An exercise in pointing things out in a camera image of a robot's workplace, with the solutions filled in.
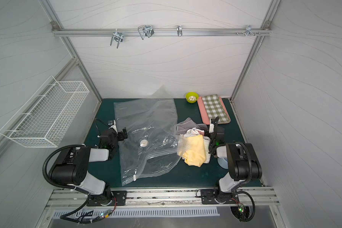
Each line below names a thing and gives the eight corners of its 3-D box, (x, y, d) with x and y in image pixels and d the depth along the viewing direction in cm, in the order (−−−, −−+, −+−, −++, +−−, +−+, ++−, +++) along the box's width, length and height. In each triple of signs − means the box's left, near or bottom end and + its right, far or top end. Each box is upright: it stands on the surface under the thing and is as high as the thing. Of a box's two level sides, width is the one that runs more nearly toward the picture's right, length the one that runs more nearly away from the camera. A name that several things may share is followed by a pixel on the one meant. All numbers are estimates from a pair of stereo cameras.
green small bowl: (185, 103, 121) (186, 99, 117) (185, 96, 127) (185, 91, 123) (198, 103, 121) (199, 99, 117) (197, 96, 127) (198, 91, 123)
